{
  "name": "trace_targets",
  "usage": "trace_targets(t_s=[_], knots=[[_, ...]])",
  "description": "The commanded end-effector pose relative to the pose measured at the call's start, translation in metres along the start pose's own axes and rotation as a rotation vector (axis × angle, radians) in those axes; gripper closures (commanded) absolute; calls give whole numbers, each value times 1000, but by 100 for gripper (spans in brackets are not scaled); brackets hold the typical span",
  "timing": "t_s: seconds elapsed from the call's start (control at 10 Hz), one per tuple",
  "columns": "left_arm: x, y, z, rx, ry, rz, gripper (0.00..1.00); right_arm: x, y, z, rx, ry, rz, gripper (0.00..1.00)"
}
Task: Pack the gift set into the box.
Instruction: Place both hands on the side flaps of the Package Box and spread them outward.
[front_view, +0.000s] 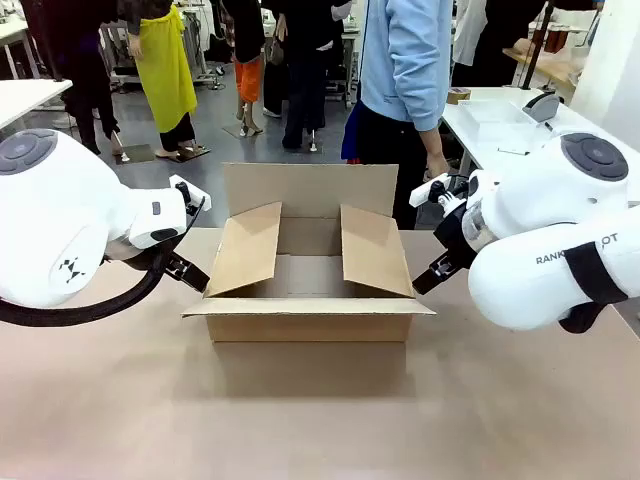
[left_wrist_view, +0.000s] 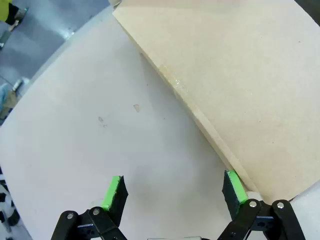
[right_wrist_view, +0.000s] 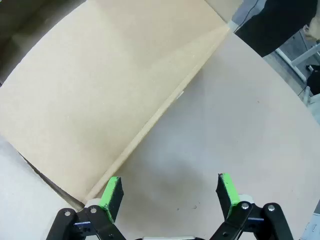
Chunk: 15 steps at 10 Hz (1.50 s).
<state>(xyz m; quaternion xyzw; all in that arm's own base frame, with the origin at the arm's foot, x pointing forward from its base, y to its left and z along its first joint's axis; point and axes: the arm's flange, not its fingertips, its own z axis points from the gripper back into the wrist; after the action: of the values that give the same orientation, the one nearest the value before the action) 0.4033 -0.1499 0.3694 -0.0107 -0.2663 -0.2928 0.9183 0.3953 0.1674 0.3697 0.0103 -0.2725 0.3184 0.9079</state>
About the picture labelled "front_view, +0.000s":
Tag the orange skirt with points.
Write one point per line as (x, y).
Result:
(248, 80)

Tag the wooden table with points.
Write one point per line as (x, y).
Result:
(545, 67)

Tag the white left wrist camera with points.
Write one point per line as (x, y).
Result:
(195, 192)

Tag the grey tape dispenser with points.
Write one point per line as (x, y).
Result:
(542, 107)

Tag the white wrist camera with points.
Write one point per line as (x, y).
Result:
(195, 192)
(425, 191)

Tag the figure in black clothes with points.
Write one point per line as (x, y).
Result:
(307, 75)

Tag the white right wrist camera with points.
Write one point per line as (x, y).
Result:
(425, 191)

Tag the person's left forearm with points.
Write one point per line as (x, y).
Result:
(432, 145)

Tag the black pole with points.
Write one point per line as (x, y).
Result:
(537, 45)

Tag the black trousers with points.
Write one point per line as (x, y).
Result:
(385, 165)

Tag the mannequin in black top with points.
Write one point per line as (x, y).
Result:
(245, 30)

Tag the brown cardboard box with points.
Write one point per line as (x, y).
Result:
(305, 320)

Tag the mannequin with yellow apron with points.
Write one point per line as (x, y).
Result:
(177, 135)

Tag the brown tape roll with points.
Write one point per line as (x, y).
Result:
(458, 96)

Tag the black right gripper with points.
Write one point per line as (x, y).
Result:
(455, 232)

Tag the white table with tray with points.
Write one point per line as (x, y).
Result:
(500, 165)

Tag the clear plastic tray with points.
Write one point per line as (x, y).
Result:
(500, 120)

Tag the person's left hand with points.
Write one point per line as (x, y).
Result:
(436, 169)

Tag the mannequin in black dress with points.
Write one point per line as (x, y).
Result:
(75, 60)

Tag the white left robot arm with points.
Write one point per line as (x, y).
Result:
(60, 210)

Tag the person in light blue sweater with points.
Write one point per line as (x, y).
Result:
(400, 55)

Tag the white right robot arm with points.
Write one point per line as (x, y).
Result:
(525, 215)

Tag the white work table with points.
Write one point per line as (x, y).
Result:
(27, 100)

